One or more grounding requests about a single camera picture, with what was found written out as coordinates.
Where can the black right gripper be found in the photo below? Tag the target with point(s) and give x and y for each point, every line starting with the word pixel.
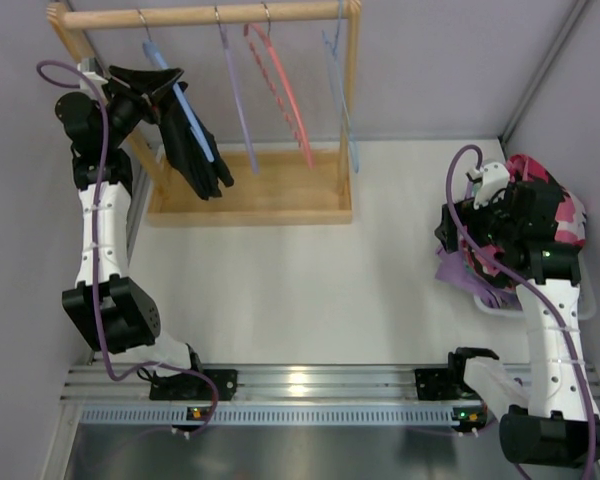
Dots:
pixel 450 226

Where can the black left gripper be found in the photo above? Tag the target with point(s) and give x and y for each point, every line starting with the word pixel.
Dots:
pixel 143 95

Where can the blue plastic hanger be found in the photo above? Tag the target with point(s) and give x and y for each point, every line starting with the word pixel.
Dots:
pixel 153 54

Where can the black trousers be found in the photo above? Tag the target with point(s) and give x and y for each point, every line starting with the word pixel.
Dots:
pixel 185 154

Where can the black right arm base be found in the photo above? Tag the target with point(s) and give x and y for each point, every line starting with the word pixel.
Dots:
pixel 436 384

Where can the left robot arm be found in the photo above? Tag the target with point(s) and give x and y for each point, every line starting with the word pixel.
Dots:
pixel 110 310

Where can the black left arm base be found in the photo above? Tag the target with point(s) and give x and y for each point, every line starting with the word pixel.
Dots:
pixel 181 386

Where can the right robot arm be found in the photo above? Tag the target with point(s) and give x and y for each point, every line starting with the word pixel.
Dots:
pixel 556 422

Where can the purple plastic hanger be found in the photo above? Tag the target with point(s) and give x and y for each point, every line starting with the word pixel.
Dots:
pixel 236 92

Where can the pink plastic hanger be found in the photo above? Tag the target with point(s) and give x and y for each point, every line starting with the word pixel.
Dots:
pixel 275 77

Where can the purple garment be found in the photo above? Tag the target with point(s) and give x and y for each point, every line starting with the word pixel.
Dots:
pixel 466 271

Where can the pink camouflage garment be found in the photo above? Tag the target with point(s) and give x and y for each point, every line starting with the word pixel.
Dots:
pixel 544 226

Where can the wooden clothes rack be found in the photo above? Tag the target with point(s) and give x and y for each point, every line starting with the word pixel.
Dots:
pixel 285 191

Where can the white laundry basket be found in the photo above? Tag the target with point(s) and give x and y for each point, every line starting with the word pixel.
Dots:
pixel 587 306

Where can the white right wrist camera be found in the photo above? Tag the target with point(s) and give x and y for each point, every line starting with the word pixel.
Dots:
pixel 488 181

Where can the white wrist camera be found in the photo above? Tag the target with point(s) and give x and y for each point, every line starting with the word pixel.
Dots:
pixel 488 181
pixel 92 70

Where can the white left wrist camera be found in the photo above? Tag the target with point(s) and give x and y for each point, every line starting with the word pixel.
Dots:
pixel 92 70

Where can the light blue wire hanger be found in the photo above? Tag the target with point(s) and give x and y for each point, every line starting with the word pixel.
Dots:
pixel 336 84

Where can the aluminium mounting rail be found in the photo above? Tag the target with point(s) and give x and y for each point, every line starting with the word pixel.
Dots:
pixel 264 383

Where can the slotted grey cable duct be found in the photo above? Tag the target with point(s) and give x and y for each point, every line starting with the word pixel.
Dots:
pixel 285 415

